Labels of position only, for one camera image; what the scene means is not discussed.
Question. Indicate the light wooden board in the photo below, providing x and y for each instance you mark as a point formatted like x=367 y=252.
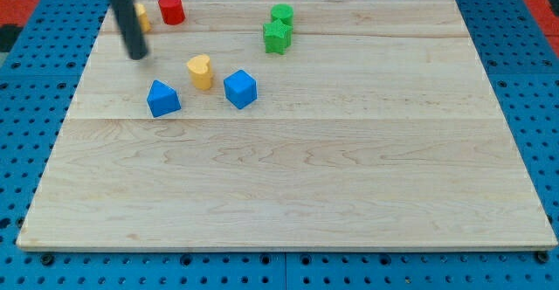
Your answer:
x=376 y=131

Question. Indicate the green cylinder block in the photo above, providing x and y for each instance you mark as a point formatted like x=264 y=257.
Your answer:
x=283 y=12

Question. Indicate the yellow block behind rod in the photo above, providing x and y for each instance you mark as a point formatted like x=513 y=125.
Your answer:
x=142 y=17

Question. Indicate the blue cube block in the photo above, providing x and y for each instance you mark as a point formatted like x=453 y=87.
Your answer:
x=240 y=89

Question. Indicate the blue triangular prism block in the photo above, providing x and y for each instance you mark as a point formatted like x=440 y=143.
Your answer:
x=162 y=99

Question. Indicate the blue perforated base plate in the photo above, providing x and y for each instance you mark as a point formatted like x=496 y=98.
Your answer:
x=38 y=80

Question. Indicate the green star block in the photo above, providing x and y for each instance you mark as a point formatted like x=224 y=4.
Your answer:
x=277 y=36

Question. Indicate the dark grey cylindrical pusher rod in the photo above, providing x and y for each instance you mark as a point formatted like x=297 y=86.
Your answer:
x=128 y=23

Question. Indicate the red cylinder block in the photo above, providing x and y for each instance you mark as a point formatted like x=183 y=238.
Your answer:
x=172 y=11

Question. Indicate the yellow heart block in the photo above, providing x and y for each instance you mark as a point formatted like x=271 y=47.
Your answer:
x=200 y=71

